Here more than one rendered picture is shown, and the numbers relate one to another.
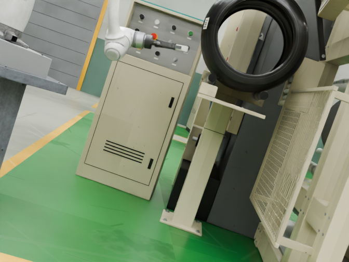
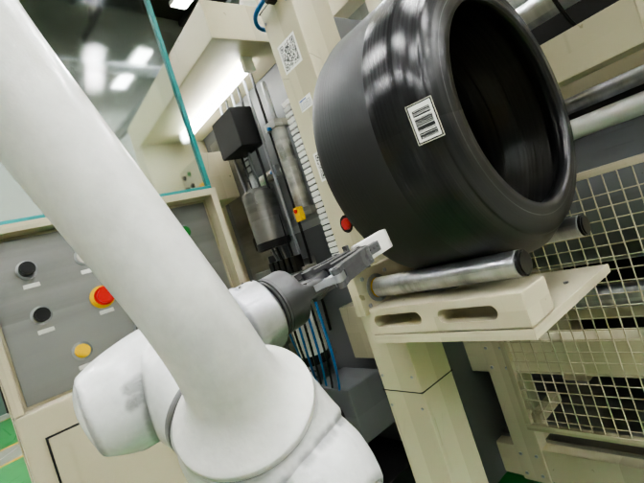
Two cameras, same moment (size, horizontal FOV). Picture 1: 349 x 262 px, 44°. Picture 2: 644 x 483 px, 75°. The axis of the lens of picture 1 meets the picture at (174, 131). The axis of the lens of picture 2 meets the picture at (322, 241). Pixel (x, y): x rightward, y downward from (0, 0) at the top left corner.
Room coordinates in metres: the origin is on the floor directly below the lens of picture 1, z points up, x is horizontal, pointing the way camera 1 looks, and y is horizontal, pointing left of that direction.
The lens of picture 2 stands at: (1.96, 0.57, 1.03)
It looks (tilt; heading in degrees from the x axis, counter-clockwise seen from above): 0 degrees down; 320
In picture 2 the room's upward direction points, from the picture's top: 18 degrees counter-clockwise
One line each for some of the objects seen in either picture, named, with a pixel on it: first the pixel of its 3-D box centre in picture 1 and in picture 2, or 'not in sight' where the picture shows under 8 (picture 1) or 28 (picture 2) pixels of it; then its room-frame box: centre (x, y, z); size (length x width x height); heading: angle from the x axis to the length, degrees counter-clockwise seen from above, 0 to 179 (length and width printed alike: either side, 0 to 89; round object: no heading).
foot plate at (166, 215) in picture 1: (182, 221); not in sight; (2.70, -0.23, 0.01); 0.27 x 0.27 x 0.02; 88
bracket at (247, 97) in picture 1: (232, 88); (410, 270); (2.63, -0.25, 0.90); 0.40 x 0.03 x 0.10; 88
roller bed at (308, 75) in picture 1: (300, 85); not in sight; (2.66, -0.63, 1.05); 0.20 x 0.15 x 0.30; 178
